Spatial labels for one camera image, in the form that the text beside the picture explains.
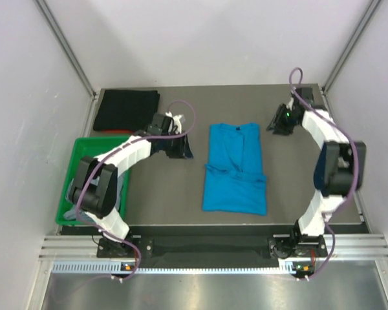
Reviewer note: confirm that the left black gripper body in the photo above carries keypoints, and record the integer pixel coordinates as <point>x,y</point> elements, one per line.
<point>174,146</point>

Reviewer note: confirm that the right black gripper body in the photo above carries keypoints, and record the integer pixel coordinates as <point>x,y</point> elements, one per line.
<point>286,128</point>

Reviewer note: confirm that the blue t shirt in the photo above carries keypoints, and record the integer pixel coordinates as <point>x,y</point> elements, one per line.
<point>234,179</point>

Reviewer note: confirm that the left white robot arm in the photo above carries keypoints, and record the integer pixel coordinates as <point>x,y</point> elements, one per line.
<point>95,186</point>

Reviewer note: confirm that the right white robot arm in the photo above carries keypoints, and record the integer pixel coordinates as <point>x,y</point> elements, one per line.
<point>338,173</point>

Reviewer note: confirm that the folded black t shirt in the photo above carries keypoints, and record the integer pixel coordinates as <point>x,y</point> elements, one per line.
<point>126,110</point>

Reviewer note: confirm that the folded red t shirt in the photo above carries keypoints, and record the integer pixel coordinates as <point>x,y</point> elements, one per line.
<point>117,132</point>

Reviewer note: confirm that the green plastic bin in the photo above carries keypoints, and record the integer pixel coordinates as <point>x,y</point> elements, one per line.
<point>91,146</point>

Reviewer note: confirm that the grey t shirt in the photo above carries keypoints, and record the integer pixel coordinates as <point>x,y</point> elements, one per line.
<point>70,213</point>

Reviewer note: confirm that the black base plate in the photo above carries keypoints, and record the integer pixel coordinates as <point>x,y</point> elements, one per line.
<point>218,251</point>

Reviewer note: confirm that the right aluminium frame post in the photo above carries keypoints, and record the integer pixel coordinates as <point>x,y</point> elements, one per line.
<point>349,47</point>

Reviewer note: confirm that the aluminium frame post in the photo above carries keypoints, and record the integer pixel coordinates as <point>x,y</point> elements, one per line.
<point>349,47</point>
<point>68,52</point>

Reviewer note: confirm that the aluminium front rail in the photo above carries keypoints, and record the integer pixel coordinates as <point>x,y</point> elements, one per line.
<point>68,248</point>

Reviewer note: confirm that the slotted cable duct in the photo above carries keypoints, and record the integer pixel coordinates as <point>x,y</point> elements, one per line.
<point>117,267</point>

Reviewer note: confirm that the left aluminium frame post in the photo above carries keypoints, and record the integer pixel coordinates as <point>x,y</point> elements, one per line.
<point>68,52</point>

